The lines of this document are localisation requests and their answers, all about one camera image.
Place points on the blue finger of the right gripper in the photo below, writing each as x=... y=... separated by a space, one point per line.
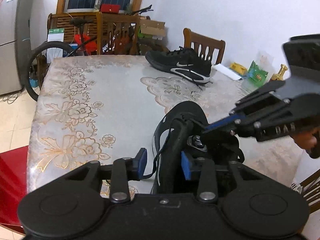
x=222 y=123

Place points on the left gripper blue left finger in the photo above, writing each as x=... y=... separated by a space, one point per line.
x=139 y=164

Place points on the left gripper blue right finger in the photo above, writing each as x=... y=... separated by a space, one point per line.
x=186 y=164

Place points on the black sneaker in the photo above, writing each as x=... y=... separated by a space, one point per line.
x=220 y=148
x=184 y=62

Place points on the floral lace tablecloth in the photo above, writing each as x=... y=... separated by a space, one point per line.
x=101 y=108

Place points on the person's right hand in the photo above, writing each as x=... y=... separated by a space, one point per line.
x=308 y=141

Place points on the red liquor bottle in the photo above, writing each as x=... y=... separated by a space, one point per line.
x=279 y=75

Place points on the green snack packet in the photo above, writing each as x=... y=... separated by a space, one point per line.
x=256 y=75

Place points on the yellow packet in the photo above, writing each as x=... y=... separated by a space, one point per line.
x=238 y=68

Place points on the brown wooden chair near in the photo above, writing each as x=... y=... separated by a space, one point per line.
x=309 y=189

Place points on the brown wooden chair right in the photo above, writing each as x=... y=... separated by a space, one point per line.
x=204 y=46

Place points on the black bicycle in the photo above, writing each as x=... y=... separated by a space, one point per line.
x=80 y=38

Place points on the cardboard box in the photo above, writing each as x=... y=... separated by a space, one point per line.
x=151 y=29

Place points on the red wooden chair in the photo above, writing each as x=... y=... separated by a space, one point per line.
x=13 y=186

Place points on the white green box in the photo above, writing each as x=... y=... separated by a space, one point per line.
x=55 y=37

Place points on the red box on windowsill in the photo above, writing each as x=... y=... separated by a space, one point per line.
x=110 y=8

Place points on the silver refrigerator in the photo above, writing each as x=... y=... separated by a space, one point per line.
x=15 y=43

